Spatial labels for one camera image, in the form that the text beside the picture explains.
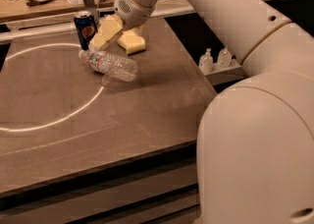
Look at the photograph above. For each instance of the left clear sanitizer bottle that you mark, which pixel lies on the left clear sanitizer bottle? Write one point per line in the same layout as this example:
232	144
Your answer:
206	62

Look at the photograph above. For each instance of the blue Pepsi soda can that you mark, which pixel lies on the blue Pepsi soda can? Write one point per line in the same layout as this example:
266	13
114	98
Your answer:
86	28

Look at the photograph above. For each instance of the yellow wavy sponge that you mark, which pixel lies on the yellow wavy sponge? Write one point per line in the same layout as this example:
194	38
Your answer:
131	43

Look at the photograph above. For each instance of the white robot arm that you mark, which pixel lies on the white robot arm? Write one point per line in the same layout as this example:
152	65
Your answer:
255	144

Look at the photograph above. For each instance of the black handled pliers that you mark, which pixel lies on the black handled pliers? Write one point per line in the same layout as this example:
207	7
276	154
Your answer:
32	3

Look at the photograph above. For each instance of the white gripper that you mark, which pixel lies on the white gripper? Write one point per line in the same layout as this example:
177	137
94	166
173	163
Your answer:
132	12

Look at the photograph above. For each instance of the clear sanitizer bottle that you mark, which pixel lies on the clear sanitizer bottle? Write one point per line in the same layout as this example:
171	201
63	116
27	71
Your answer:
224	58
206	62

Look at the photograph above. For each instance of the clear plastic water bottle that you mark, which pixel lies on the clear plastic water bottle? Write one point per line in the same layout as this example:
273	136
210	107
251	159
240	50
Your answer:
111	66

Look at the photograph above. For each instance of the right clear sanitizer bottle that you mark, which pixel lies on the right clear sanitizer bottle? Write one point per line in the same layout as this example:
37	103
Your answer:
224	58

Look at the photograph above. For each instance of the grey metal frame rail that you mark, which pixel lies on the grey metal frame rail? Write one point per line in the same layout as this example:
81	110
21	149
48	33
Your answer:
164	8

